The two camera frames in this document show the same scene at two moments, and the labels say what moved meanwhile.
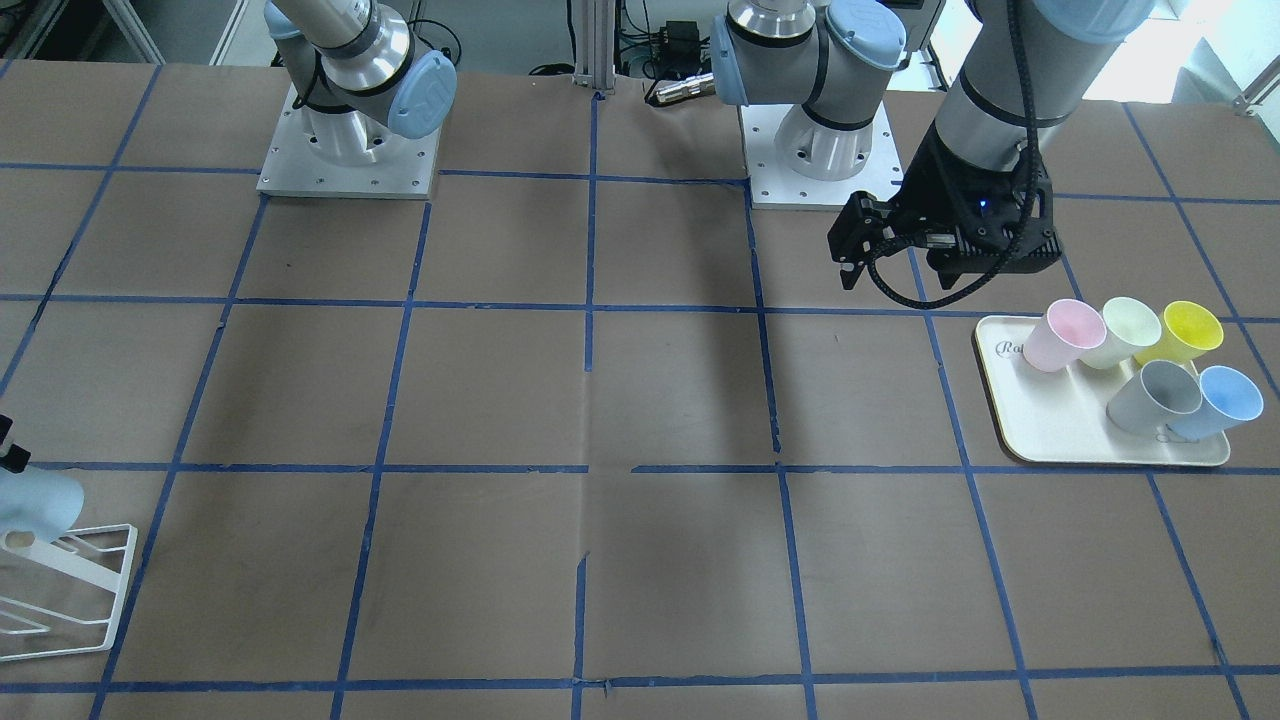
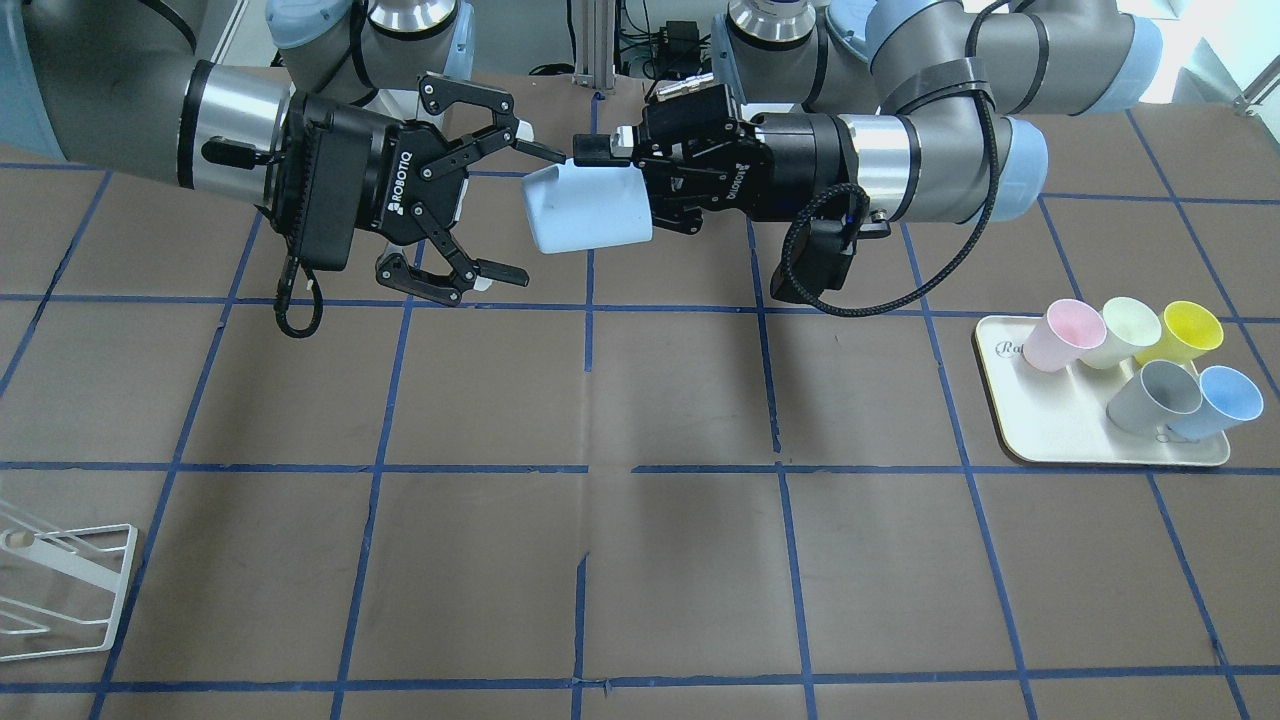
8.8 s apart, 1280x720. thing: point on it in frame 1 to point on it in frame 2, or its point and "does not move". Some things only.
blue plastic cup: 1228,399 does not move
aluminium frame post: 595,45 does not move
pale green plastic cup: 1131,327 does not move
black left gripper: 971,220 to 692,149
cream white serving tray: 1063,415 does not move
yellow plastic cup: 1187,332 does not move
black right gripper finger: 17,458 to 500,272
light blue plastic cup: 39,502 to 581,207
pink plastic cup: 1068,330 does not move
